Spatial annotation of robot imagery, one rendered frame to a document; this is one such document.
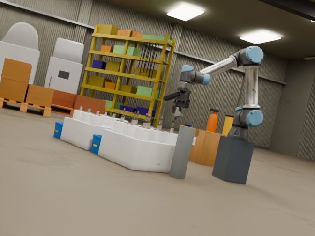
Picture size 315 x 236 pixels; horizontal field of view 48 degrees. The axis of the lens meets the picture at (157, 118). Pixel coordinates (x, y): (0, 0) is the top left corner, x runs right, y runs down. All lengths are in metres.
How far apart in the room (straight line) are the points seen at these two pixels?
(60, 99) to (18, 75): 1.90
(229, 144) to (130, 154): 0.76
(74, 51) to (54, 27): 3.47
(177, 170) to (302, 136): 10.56
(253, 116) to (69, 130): 1.34
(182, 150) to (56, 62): 5.59
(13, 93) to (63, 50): 2.71
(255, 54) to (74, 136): 1.39
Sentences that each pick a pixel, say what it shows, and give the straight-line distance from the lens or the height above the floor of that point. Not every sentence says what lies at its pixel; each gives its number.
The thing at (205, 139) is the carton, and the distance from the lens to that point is 3.20.
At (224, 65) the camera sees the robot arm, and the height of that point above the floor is 0.78.
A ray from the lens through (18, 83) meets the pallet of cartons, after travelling 5.13.
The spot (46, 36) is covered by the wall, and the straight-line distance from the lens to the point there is 10.98.
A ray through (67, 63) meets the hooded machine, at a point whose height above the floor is 0.98.
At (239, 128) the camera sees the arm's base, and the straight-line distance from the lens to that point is 2.57.
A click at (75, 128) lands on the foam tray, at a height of 0.12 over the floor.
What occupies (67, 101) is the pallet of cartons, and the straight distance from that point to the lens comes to 6.90.
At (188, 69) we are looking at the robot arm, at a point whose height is 0.67.
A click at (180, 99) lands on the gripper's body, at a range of 2.28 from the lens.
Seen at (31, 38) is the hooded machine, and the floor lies 1.29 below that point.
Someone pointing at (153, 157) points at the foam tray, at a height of 0.09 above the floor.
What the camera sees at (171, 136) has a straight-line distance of 2.28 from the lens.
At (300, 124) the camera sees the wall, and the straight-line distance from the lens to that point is 12.60.
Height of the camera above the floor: 0.34
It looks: level
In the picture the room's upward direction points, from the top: 12 degrees clockwise
